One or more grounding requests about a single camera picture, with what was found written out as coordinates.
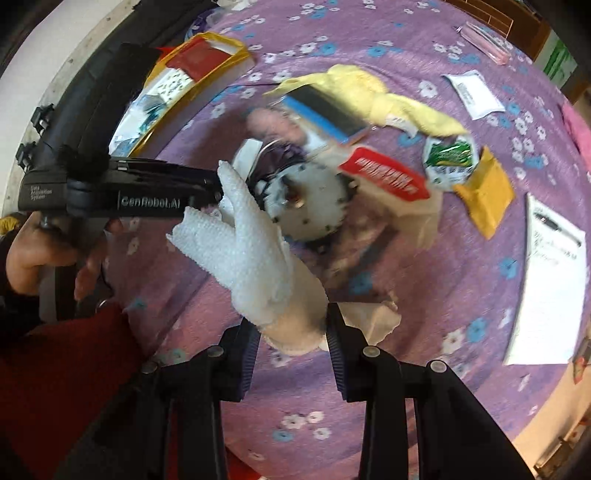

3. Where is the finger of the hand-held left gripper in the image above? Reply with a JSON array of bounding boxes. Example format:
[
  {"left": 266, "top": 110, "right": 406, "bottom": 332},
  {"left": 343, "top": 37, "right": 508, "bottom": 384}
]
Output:
[{"left": 191, "top": 166, "right": 223, "bottom": 210}]

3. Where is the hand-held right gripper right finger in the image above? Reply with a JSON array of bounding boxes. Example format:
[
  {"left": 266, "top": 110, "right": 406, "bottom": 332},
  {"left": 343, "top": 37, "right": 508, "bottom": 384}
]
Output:
[{"left": 325, "top": 302, "right": 536, "bottom": 480}]

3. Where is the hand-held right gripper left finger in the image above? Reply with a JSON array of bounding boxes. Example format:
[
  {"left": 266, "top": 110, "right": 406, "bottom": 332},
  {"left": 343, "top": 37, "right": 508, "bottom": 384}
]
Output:
[{"left": 55, "top": 320, "right": 262, "bottom": 480}]

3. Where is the white printed plastic packet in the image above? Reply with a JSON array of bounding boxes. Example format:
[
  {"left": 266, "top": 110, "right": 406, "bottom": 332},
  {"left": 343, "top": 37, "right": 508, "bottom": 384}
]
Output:
[{"left": 111, "top": 117, "right": 153, "bottom": 155}]

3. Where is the white knit glove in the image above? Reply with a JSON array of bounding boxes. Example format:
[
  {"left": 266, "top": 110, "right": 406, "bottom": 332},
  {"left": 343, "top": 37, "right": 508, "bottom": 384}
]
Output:
[{"left": 166, "top": 161, "right": 400, "bottom": 357}]

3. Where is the teal tissue pack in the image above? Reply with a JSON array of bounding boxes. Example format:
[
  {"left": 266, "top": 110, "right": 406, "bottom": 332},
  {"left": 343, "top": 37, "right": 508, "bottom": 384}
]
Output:
[{"left": 134, "top": 95, "right": 169, "bottom": 123}]

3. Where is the yellow cardboard storage box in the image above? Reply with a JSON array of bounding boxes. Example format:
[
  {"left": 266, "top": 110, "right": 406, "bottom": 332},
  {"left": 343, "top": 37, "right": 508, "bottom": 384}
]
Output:
[{"left": 108, "top": 31, "right": 254, "bottom": 160}]

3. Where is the lemon print tissue pack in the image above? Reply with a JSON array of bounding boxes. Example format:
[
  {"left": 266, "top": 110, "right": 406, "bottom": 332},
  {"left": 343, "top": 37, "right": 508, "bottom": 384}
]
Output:
[{"left": 150, "top": 68, "right": 195, "bottom": 104}]

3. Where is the blue packet clear wrap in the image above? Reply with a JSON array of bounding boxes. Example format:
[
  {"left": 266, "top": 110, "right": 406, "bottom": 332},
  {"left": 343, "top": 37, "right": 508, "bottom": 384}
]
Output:
[{"left": 281, "top": 83, "right": 370, "bottom": 144}]

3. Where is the white snack packet red print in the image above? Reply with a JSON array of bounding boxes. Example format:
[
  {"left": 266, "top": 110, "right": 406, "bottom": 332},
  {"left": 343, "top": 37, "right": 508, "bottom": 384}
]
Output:
[{"left": 337, "top": 145, "right": 444, "bottom": 250}]

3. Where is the yellow packet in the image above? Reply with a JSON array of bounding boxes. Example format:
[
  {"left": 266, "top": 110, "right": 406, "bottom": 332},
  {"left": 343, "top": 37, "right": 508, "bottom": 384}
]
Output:
[{"left": 452, "top": 145, "right": 515, "bottom": 240}]

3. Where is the person's left hand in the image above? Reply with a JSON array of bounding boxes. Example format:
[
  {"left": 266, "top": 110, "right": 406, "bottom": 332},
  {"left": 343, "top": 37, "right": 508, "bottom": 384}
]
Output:
[{"left": 7, "top": 215, "right": 125, "bottom": 301}]

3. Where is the pink knit cloth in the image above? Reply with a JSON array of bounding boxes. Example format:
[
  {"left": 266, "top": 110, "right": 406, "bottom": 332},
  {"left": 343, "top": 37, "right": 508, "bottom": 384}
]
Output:
[{"left": 245, "top": 108, "right": 308, "bottom": 148}]

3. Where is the black leather sofa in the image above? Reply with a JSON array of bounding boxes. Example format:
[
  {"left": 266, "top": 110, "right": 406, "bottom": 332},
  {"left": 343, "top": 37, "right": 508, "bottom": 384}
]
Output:
[{"left": 0, "top": 0, "right": 222, "bottom": 167}]

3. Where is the purple floral tablecloth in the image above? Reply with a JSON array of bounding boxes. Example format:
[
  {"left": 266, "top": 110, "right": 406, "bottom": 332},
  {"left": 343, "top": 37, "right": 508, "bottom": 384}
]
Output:
[{"left": 99, "top": 0, "right": 591, "bottom": 462}]

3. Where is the yellow cloth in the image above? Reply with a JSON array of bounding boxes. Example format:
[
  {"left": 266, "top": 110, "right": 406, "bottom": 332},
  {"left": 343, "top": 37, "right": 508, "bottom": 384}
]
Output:
[{"left": 263, "top": 65, "right": 467, "bottom": 139}]

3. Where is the person's red clothing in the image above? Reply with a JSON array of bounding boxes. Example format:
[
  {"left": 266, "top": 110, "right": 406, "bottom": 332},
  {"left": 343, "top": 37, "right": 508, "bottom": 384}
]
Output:
[{"left": 0, "top": 302, "right": 153, "bottom": 480}]

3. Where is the white paper sheet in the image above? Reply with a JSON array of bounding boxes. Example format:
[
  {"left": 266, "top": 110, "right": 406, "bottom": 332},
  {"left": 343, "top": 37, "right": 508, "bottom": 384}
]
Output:
[{"left": 503, "top": 193, "right": 588, "bottom": 366}]

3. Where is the green lid round cup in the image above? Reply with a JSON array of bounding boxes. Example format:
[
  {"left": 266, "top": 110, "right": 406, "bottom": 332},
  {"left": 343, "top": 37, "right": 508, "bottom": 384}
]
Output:
[{"left": 422, "top": 135, "right": 478, "bottom": 191}]

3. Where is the black pen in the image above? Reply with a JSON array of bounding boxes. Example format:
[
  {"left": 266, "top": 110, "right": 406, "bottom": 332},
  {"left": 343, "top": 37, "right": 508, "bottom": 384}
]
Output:
[{"left": 531, "top": 210, "right": 583, "bottom": 247}]

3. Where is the white sachet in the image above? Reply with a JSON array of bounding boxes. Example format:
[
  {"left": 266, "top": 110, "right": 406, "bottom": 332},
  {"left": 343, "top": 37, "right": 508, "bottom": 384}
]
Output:
[{"left": 441, "top": 69, "right": 506, "bottom": 121}]

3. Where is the pink pen case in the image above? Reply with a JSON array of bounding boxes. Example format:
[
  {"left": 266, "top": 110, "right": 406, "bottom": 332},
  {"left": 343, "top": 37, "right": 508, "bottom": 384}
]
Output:
[{"left": 455, "top": 21, "right": 513, "bottom": 65}]

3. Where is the wooden cabinet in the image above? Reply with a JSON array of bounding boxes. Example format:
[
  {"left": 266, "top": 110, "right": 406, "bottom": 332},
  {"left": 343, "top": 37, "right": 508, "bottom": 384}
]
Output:
[{"left": 443, "top": 0, "right": 591, "bottom": 61}]

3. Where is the green box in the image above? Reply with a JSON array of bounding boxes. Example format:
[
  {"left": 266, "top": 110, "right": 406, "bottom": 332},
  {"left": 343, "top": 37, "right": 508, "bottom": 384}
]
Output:
[{"left": 542, "top": 37, "right": 580, "bottom": 88}]

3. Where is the black strap buckle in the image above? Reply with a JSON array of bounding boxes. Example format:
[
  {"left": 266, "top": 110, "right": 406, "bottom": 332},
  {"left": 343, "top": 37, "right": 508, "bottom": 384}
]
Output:
[
  {"left": 32, "top": 105, "right": 56, "bottom": 134},
  {"left": 16, "top": 142, "right": 38, "bottom": 169}
]

